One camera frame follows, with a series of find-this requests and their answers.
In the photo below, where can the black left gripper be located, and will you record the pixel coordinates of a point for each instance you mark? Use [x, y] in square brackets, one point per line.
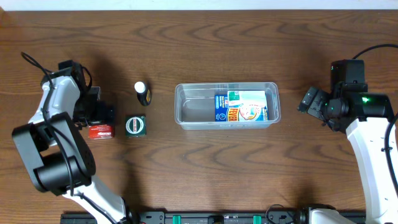
[101, 115]

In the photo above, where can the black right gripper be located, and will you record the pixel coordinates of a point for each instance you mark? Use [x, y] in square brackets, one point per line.
[313, 101]

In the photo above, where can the red Panadol box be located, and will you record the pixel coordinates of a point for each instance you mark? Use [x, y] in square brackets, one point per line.
[103, 131]

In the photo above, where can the dark green ointment box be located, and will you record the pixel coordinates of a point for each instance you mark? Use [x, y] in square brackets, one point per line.
[135, 126]

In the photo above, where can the dark bottle white cap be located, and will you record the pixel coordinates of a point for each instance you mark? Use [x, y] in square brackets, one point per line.
[143, 93]

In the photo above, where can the blue Kool Fever box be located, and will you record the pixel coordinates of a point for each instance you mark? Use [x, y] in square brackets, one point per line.
[249, 113]

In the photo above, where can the white Panadol box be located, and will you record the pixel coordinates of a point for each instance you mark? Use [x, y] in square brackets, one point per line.
[239, 99]

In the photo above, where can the clear plastic container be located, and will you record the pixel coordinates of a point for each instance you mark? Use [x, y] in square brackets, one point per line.
[195, 105]

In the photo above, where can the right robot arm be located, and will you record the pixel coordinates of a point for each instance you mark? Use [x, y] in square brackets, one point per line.
[368, 121]

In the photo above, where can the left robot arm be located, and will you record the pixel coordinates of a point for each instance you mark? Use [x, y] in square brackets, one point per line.
[55, 154]

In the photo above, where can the black mounting rail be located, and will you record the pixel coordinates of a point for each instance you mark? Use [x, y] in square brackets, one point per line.
[158, 217]

